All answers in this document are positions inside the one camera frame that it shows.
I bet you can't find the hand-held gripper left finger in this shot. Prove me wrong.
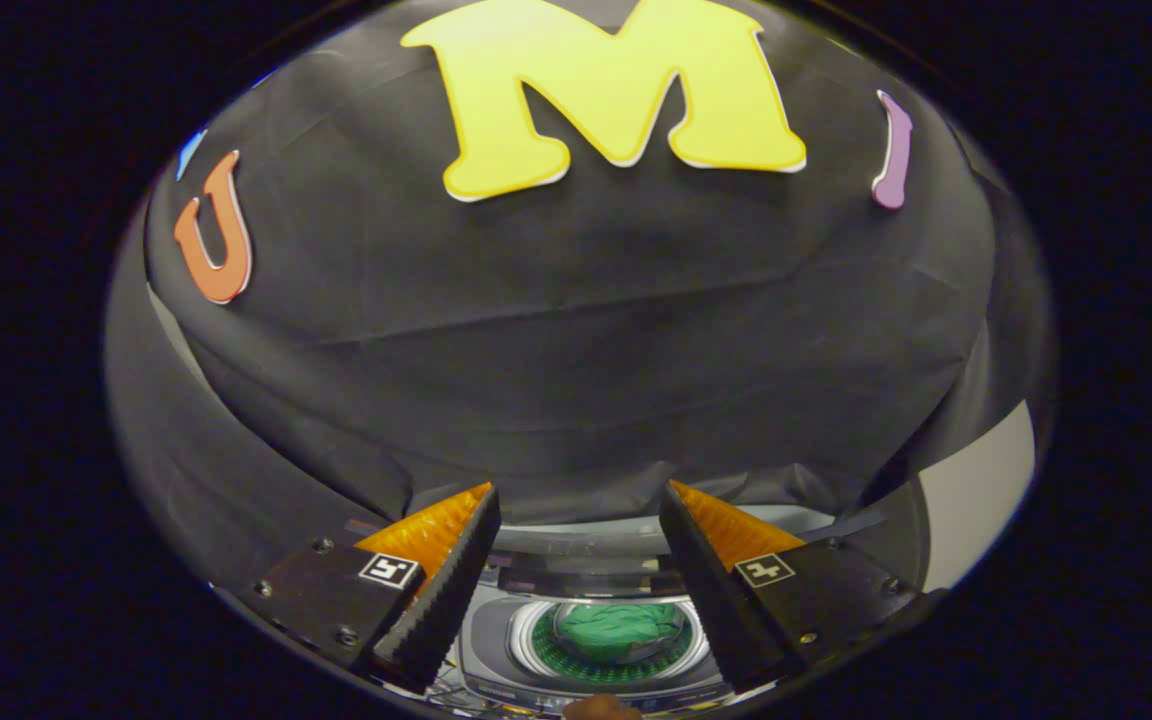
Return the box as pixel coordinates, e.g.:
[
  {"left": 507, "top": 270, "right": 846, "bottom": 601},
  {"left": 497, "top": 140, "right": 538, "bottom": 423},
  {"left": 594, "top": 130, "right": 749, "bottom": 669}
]
[{"left": 211, "top": 482, "right": 503, "bottom": 695}]

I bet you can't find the black backdrop cloth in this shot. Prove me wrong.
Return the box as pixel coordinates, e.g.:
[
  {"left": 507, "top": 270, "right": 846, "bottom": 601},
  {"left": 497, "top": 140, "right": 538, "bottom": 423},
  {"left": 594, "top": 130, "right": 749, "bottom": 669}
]
[{"left": 101, "top": 0, "right": 1057, "bottom": 601}]

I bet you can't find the dark grey washing machine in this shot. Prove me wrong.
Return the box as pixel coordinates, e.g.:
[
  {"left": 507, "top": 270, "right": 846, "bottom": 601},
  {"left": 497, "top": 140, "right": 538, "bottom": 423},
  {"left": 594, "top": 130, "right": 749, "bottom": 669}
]
[{"left": 444, "top": 560, "right": 737, "bottom": 714}]

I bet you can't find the grey cabinet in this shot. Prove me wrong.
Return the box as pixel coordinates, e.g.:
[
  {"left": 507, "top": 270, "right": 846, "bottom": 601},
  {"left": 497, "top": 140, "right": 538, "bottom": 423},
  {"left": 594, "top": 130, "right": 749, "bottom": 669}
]
[{"left": 919, "top": 400, "right": 1037, "bottom": 593}]

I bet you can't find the green shirt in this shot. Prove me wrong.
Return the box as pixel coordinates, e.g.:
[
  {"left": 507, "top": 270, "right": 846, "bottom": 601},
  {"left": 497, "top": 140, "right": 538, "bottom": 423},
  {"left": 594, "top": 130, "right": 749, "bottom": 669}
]
[{"left": 556, "top": 601, "right": 687, "bottom": 664}]

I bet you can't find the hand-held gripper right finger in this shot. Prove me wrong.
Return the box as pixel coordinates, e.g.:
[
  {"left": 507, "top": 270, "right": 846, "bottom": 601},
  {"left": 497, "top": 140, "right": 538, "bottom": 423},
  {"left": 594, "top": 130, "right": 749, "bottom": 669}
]
[{"left": 658, "top": 480, "right": 939, "bottom": 693}]

